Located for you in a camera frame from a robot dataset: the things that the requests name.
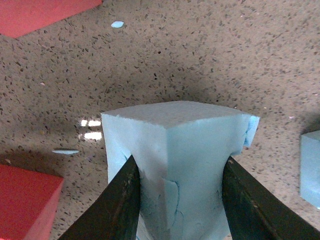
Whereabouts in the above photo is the dark red foam cube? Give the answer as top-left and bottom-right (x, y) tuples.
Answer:
(0, 0), (102, 38)

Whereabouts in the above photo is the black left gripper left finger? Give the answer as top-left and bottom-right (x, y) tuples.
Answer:
(59, 155), (140, 240)

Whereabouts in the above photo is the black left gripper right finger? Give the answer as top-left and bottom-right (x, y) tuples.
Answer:
(222, 157), (320, 240)

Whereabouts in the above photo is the blue foam crumb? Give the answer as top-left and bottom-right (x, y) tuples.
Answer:
(111, 21), (125, 29)

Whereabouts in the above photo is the light blue foam cube centre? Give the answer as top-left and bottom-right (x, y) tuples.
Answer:
(300, 130), (320, 209)

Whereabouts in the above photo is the red foam cube front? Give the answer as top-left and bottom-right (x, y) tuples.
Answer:
(0, 165), (64, 240)

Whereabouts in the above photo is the light blue foam cube cracked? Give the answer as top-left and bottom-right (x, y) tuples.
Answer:
(101, 101), (260, 240)

